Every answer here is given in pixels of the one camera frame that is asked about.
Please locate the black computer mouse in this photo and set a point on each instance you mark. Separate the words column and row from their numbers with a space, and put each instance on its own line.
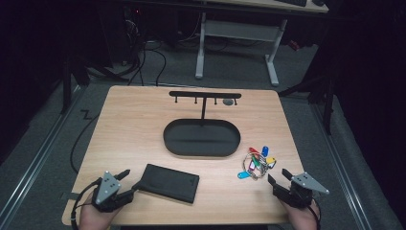
column 318, row 2

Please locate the person's right hand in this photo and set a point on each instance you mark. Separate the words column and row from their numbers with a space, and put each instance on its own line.
column 303, row 218

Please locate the metal floor rail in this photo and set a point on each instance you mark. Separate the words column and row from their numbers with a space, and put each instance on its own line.
column 35, row 163
column 344, row 172

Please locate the black metal stand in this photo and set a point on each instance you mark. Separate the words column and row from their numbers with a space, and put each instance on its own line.
column 66, row 83
column 327, row 105

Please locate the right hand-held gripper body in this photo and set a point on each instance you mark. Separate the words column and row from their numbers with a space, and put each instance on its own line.
column 298, row 195

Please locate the black keyboard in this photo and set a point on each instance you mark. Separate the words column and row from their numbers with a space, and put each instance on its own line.
column 292, row 2

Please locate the black wallet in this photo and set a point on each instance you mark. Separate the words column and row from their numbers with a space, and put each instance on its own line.
column 170, row 183

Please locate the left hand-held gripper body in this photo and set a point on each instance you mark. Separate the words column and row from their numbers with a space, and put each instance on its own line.
column 108, row 188

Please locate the white-framed desk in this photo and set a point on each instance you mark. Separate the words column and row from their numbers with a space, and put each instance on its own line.
column 239, row 30

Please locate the grey round table grommet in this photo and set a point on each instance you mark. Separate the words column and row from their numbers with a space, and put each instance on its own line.
column 228, row 102

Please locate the person's left hand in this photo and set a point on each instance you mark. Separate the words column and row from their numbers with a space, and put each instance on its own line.
column 94, row 220

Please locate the black tape strip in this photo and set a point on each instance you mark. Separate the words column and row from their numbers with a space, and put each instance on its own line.
column 71, row 196

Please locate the black key rack with tray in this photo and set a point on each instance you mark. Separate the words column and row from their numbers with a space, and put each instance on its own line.
column 201, row 139

